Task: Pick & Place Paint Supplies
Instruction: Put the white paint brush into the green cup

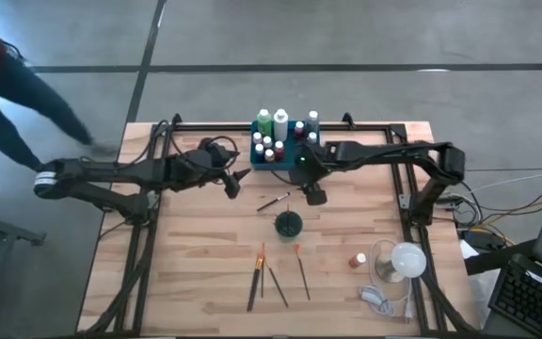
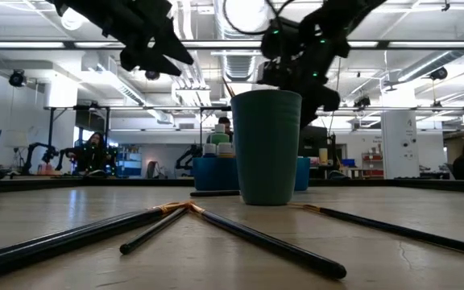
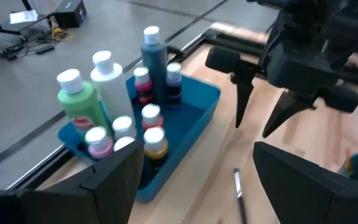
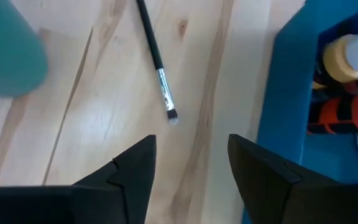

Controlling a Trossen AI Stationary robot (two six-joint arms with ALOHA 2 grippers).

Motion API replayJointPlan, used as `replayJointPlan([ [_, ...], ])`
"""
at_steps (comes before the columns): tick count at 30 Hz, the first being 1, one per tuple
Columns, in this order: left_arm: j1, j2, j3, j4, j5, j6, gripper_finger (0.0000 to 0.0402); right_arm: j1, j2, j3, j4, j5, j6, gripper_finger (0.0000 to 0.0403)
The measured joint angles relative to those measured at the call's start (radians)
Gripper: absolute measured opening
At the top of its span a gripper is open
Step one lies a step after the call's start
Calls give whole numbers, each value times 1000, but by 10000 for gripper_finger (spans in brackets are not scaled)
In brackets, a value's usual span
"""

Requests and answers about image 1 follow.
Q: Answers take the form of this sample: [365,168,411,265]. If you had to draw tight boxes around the teal plastic cup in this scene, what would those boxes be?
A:
[273,209,304,239]

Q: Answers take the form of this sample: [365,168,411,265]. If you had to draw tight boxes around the black paintbrush orange bristles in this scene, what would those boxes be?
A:
[293,243,311,301]

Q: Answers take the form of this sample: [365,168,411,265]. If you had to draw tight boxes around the person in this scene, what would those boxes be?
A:
[0,0,118,173]

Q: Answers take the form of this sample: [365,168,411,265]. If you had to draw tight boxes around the black table frame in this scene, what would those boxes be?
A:
[80,121,479,336]

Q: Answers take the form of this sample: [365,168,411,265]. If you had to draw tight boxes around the black brush silver ferrule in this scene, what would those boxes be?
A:
[255,190,292,213]

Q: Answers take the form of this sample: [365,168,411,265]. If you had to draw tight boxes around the thick black paintbrush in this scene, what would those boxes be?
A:
[249,242,266,313]
[246,242,263,313]

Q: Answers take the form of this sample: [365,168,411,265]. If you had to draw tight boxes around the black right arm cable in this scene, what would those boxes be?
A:
[270,169,301,187]

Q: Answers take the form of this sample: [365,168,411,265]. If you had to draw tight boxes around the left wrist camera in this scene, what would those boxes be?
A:
[199,140,234,164]

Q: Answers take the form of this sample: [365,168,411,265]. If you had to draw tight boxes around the white globe desk lamp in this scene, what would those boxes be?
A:
[374,241,428,284]

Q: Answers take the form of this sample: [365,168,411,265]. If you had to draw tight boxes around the teal plastic bin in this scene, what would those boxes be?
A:
[249,120,323,171]

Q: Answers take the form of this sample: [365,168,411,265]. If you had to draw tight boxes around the large white bottle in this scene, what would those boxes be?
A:
[273,108,290,142]

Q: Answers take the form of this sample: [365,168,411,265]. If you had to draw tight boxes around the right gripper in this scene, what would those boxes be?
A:
[300,180,328,207]

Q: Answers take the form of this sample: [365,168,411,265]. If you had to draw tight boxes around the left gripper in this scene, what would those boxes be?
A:
[190,159,252,200]

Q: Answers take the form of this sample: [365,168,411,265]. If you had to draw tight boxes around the tall slate teal bottle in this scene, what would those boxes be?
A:
[305,110,321,136]

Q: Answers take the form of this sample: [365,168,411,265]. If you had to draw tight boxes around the black metal stand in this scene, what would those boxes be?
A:
[0,204,47,339]

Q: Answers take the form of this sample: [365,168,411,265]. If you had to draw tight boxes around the large green paint bottle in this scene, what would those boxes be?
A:
[256,108,273,138]

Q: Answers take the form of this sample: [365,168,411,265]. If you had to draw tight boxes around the black keyboard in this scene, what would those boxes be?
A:
[486,261,542,339]

